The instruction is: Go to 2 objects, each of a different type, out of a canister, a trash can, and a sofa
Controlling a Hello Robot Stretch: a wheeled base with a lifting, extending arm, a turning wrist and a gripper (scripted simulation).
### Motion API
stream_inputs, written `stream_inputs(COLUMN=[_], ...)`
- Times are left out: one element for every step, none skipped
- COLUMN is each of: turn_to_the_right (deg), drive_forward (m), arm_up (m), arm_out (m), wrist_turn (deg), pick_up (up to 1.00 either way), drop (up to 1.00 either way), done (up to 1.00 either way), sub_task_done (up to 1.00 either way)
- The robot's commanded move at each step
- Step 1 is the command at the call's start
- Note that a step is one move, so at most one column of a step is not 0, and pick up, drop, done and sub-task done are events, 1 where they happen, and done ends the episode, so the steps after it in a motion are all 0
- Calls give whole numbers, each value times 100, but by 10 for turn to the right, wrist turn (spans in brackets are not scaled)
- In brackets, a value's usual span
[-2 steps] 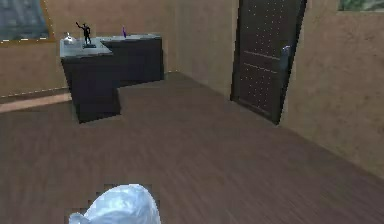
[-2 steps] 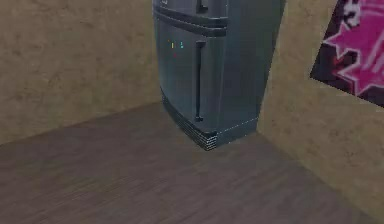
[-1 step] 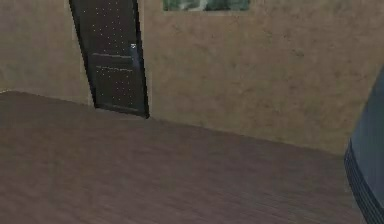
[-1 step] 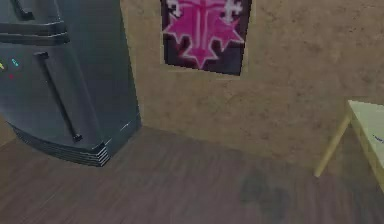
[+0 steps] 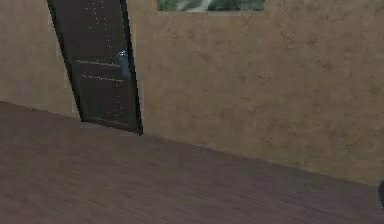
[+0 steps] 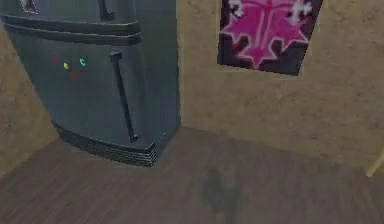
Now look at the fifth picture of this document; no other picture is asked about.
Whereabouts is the dark brown room door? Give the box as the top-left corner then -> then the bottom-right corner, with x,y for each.
46,0 -> 144,136

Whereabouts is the dark round object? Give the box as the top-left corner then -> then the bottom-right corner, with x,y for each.
377,179 -> 384,209

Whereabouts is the grey door handle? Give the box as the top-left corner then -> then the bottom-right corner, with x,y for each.
117,50 -> 131,78

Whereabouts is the green framed wall picture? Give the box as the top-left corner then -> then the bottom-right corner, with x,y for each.
156,0 -> 266,13

